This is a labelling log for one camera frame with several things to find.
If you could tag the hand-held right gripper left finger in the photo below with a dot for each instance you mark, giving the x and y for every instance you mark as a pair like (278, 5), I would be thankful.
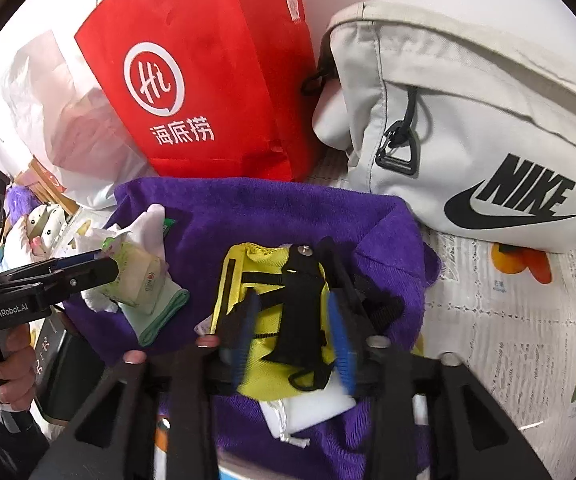
(243, 340)

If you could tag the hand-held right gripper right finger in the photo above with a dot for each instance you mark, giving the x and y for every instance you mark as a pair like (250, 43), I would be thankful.
(340, 345)

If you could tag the white plush toy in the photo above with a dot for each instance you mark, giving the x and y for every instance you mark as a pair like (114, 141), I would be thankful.
(43, 227)

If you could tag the purple towel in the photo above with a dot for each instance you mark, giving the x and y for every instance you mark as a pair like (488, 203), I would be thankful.
(268, 210)

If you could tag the dark green packet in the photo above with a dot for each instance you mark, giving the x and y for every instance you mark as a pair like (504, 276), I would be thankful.
(169, 226)

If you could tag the fruit print tablecloth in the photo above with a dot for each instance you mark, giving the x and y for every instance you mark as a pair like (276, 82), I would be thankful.
(493, 320)

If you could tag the yellow pouch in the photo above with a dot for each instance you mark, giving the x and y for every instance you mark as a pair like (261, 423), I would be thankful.
(263, 360)

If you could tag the light green tissue pack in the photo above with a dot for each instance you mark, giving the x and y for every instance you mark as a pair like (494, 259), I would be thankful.
(138, 272)

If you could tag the white plastic shopping bag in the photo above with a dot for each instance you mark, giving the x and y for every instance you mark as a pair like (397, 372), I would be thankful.
(68, 110)

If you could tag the red paper bag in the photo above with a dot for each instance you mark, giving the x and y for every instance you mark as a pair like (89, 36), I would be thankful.
(218, 35)

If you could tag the white glove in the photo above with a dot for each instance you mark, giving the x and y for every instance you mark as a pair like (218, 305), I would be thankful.
(143, 230)

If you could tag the light green cloth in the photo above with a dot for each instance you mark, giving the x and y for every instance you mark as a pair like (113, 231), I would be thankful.
(160, 315)

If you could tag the white sponge block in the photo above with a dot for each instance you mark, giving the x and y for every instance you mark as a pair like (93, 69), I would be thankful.
(318, 407)

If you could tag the person's left hand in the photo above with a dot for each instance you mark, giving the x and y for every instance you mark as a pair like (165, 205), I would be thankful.
(18, 355)

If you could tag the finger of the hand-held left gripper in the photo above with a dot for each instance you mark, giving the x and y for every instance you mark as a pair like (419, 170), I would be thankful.
(85, 275)
(75, 259)

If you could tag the grey waist bag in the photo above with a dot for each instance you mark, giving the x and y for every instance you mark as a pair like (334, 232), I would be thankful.
(468, 110)

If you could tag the dark green box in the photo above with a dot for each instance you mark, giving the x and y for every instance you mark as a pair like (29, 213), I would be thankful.
(68, 360)

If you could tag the purple plush toy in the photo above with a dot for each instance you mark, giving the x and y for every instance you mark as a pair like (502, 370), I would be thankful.
(18, 202)

